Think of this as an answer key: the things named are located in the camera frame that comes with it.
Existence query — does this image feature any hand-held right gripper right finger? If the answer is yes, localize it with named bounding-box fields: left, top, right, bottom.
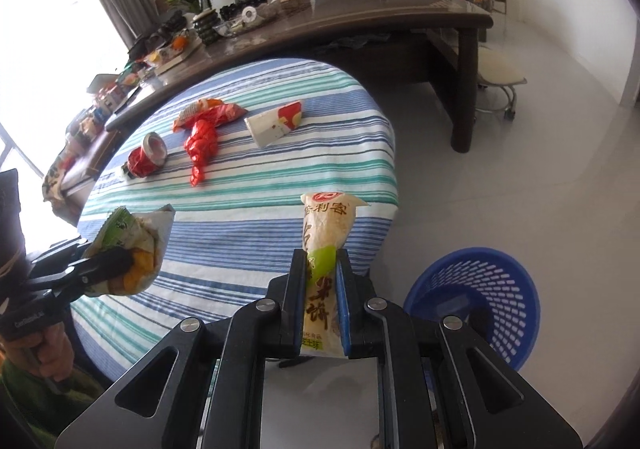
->
left=335, top=249, right=587, bottom=449

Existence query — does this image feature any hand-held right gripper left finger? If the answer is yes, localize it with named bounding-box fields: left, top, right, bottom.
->
left=54, top=249, right=308, bottom=449

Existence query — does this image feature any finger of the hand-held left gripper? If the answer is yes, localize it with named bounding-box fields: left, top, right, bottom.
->
left=26, top=237, right=96, bottom=271
left=22, top=248, right=137, bottom=301

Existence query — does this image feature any green white chip bag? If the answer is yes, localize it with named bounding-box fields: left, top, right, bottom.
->
left=82, top=203, right=176, bottom=298

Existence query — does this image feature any cream green rice cracker packet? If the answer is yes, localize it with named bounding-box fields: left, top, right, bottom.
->
left=298, top=191, right=371, bottom=360

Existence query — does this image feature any crushed red can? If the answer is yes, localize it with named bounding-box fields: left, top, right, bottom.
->
left=127, top=131, right=169, bottom=178

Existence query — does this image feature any blue plastic basket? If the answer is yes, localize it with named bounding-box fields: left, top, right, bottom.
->
left=402, top=247, right=542, bottom=373

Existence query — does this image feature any red plastic bag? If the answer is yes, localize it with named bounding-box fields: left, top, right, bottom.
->
left=183, top=118, right=220, bottom=188

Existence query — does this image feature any white red carton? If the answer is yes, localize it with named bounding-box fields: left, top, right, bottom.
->
left=243, top=98, right=306, bottom=148

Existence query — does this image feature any orange snack packet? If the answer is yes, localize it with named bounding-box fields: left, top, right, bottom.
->
left=172, top=98, right=249, bottom=132

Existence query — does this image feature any person's left hand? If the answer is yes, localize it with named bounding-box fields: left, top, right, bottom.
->
left=27, top=323, right=77, bottom=391

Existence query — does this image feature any fringed patterned cloth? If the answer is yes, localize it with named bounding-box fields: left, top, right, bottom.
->
left=42, top=163, right=72, bottom=210

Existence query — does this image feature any wooden bench with bamboo mat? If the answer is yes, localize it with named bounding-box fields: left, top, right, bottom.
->
left=42, top=128, right=127, bottom=216

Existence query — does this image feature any blue green striped tablecloth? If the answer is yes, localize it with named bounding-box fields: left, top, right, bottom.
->
left=70, top=57, right=401, bottom=366

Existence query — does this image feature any row of small bottles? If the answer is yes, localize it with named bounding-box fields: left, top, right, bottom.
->
left=65, top=69, right=147, bottom=140

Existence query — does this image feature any black phone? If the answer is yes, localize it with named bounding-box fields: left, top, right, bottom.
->
left=114, top=88, right=146, bottom=116

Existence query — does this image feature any large balcony window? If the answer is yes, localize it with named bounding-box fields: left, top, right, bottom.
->
left=0, top=0, right=132, bottom=210

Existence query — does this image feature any fruit tray with oranges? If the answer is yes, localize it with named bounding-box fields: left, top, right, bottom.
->
left=144, top=31, right=204, bottom=72

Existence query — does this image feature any black bag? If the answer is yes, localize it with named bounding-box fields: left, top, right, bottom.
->
left=127, top=11, right=194, bottom=55

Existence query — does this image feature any cream cushioned rolling stool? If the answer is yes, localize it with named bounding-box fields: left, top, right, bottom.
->
left=472, top=46, right=529, bottom=122

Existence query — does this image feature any dark wooden coffee table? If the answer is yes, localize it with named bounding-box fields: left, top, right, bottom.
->
left=105, top=0, right=496, bottom=156

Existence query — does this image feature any tea tray with teaware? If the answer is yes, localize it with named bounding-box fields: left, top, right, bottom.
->
left=217, top=0, right=281, bottom=35

